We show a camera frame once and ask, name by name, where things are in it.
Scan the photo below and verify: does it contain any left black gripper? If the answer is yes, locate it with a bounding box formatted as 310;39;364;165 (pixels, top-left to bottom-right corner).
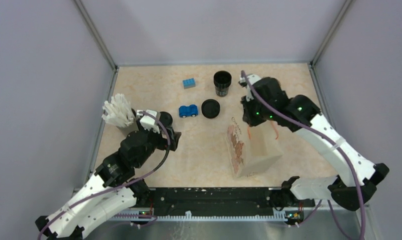
135;118;181;168

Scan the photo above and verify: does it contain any black cup lid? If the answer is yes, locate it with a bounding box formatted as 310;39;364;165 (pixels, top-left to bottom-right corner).
201;99;221;119
159;111;173;128

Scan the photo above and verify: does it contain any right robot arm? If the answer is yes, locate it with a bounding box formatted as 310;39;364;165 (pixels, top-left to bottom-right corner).
239;74;390;212

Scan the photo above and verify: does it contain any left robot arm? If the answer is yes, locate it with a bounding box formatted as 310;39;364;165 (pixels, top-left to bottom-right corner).
35;127;182;240

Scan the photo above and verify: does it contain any grey straw holder cup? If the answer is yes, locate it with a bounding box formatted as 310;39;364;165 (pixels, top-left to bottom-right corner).
118;122;138;137

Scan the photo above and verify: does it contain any blue toy car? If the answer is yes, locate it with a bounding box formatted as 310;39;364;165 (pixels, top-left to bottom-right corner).
178;104;199;118

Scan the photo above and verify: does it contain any white straws bundle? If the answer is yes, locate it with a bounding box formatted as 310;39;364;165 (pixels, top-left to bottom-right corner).
101;93;135;128

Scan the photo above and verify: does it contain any blue toy brick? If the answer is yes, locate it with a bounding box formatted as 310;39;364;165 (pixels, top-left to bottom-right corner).
182;78;196;89

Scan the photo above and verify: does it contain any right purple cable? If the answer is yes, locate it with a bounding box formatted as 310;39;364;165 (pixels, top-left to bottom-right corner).
240;70;367;240

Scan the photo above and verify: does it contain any purple cable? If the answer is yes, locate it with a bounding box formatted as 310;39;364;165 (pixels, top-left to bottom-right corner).
36;110;172;240
240;70;367;240

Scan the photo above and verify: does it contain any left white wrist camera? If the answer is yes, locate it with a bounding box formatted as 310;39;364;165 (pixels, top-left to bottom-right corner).
136;109;160;134

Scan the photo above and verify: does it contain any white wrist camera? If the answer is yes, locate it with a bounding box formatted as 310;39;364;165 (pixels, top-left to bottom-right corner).
238;73;262;102
136;109;160;134

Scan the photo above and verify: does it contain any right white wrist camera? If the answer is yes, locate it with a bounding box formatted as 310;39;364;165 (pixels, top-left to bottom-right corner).
238;73;262;102

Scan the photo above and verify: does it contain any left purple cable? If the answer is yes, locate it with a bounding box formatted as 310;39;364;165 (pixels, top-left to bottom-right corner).
36;110;172;240

